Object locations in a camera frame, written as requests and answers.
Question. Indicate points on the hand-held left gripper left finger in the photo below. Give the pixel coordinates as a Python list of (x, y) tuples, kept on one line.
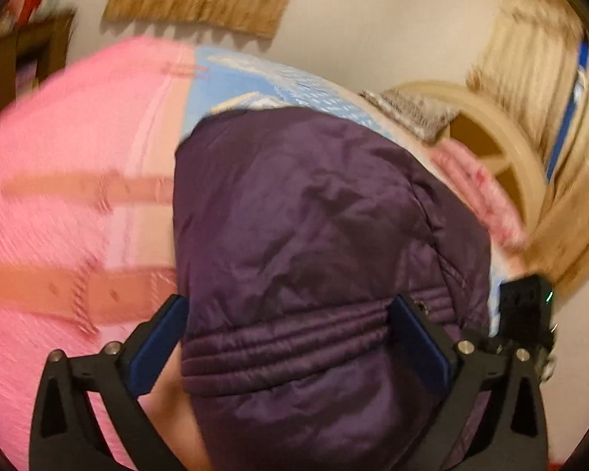
[(158, 348)]

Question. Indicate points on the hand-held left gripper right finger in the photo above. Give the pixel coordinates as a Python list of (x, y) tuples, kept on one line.
[(422, 348)]

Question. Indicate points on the purple quilted hooded jacket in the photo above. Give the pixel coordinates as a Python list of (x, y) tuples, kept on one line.
[(299, 206)]

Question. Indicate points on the pink folded quilt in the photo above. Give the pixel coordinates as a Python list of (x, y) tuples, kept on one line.
[(476, 191)]

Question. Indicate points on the cream wooden headboard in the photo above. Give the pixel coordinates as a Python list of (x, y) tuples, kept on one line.
[(513, 142)]

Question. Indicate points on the grey patterned pillow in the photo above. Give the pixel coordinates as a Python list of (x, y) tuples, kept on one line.
[(412, 113)]

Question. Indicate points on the pink patterned blanket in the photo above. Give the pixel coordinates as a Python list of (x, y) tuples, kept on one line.
[(68, 132)]

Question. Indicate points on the light blue printed bedsheet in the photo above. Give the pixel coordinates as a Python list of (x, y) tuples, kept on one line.
[(275, 83)]

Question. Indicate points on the brown wooden desk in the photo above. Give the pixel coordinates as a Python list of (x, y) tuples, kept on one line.
[(10, 68)]

